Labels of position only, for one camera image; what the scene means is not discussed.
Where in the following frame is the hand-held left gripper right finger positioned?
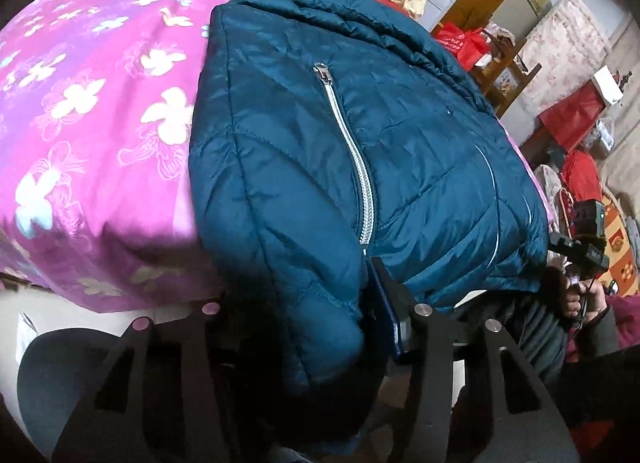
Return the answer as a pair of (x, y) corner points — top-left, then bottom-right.
(367, 257), (581, 463)

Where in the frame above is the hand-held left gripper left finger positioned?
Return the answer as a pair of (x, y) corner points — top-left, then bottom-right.
(52, 300), (236, 463)

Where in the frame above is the teal quilted down jacket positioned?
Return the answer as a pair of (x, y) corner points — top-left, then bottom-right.
(187, 0), (551, 444)

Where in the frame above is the person's right forearm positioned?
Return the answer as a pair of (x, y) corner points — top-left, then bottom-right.
(567, 303), (632, 364)

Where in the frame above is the person's right hand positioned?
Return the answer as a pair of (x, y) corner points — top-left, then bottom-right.
(560, 270), (608, 329)

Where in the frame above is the red cloth bundle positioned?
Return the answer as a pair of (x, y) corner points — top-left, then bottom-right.
(560, 150), (603, 204)

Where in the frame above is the white box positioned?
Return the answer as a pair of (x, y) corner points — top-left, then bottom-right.
(592, 68), (626, 106)

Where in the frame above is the black round seat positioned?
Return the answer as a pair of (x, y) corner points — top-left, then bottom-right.
(17, 328), (126, 444)

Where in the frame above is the wooden chair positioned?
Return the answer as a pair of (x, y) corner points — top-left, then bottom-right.
(470, 38), (543, 118)

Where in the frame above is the floral lace cloth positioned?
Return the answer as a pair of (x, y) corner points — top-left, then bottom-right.
(520, 0), (613, 98)

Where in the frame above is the red shopping bag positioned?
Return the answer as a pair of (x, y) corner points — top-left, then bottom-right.
(434, 20), (493, 71)

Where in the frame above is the pink floral bedsheet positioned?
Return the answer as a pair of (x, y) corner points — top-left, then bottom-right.
(0, 0), (557, 311)

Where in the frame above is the red ruffled pillow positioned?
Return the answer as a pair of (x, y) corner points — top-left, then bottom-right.
(372, 0), (418, 21)

